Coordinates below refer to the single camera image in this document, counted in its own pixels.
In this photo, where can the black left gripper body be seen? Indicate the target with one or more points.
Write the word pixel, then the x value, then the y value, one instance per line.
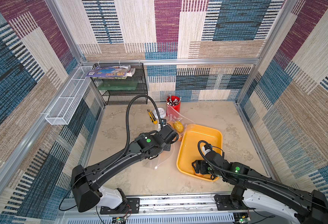
pixel 167 148

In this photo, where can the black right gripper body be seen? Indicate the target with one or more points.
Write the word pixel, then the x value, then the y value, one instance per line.
pixel 199 167

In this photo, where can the yellow lemon-like potato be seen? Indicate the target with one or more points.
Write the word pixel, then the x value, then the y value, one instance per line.
pixel 178 126

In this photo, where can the clear zipper bag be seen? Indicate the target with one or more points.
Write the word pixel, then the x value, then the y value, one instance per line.
pixel 160 160
pixel 184 120

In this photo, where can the orange potato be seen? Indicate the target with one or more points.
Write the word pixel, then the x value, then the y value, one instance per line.
pixel 170 123

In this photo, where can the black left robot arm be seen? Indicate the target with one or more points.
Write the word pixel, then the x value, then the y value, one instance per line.
pixel 87 183

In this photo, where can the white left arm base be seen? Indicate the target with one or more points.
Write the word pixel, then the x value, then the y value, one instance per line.
pixel 112 198

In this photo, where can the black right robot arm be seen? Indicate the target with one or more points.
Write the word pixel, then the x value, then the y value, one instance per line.
pixel 253 190

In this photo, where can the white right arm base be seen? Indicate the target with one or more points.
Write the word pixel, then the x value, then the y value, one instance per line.
pixel 253 199

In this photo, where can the yellow utility knife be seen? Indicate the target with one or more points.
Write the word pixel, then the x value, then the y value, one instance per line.
pixel 152 117

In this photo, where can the white round clock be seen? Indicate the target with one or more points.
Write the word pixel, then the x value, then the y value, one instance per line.
pixel 162 113

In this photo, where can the yellow plastic tray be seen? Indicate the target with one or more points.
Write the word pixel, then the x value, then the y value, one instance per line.
pixel 188 152

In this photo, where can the red ribbed pen cup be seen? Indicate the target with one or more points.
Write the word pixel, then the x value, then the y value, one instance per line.
pixel 173 106

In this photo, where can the green tray in rack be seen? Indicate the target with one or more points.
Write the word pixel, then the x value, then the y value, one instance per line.
pixel 118 86

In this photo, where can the colourful book on rack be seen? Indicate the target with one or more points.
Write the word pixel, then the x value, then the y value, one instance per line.
pixel 112 72

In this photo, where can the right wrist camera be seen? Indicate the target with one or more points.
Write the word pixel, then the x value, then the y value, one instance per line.
pixel 206 148

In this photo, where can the aluminium front rail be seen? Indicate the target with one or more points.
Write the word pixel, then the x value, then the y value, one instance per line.
pixel 202 208

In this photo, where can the black wire shelf rack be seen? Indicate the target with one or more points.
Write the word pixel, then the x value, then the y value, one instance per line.
pixel 124 97

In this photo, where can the white wire wall basket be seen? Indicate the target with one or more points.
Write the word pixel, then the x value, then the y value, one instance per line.
pixel 67 103

